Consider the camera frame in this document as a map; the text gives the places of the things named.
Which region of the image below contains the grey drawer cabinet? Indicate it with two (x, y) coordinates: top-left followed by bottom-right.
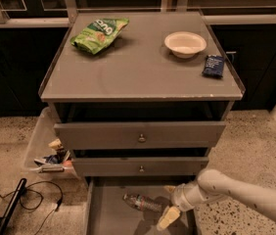
(38, 11), (246, 235)

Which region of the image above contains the grey middle drawer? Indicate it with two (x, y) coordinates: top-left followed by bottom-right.
(72, 157), (208, 176)

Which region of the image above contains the brass middle drawer knob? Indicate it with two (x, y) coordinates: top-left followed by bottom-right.
(139, 165), (145, 173)

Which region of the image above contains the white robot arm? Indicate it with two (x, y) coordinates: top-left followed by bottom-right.
(157, 168), (276, 231)

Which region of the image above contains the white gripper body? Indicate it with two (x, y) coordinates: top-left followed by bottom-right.
(171, 182), (200, 212)

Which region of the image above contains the green chip bag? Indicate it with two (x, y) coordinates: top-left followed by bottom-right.
(70, 18), (129, 55)

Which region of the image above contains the clear plastic water bottle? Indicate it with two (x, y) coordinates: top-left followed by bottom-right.
(122, 194), (162, 212)

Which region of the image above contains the white paper bowl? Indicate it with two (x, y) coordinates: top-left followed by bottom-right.
(164, 31), (207, 59)

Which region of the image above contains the grey bottom drawer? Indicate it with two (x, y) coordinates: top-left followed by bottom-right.
(84, 176), (202, 235)

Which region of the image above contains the grey top drawer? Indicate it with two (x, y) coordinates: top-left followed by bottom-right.
(54, 121), (225, 150)

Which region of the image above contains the grey drawer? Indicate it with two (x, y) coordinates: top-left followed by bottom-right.
(54, 121), (225, 150)
(72, 157), (208, 176)
(84, 176), (202, 235)

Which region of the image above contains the black flat device on floor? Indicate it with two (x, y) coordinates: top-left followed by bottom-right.
(0, 178), (26, 235)

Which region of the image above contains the brass drawer knob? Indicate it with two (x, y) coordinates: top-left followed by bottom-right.
(138, 134), (147, 143)
(139, 165), (145, 173)

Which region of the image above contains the dark blue snack packet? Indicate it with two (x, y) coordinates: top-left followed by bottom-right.
(202, 55), (225, 78)

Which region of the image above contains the brass top drawer knob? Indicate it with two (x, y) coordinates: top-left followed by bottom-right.
(138, 134), (147, 143)

